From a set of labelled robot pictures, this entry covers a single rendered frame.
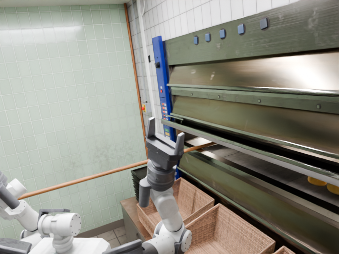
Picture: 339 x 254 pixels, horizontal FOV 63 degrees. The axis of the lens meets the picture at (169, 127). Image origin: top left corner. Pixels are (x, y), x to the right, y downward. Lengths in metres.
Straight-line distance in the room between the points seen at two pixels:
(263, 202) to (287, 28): 0.99
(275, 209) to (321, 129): 0.60
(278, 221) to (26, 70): 2.60
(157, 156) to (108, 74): 2.48
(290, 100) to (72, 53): 2.34
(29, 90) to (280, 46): 2.44
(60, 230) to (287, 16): 1.23
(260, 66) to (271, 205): 0.80
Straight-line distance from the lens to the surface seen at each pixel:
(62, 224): 0.91
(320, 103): 1.34
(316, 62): 1.35
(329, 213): 1.49
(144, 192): 0.87
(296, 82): 1.38
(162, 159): 0.79
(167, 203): 0.89
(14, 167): 3.27
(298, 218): 1.65
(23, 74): 3.13
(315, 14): 1.34
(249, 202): 1.88
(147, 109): 2.99
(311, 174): 1.26
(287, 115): 1.49
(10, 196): 1.14
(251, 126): 1.64
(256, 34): 1.56
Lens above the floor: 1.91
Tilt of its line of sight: 13 degrees down
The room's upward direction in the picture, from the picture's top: 7 degrees counter-clockwise
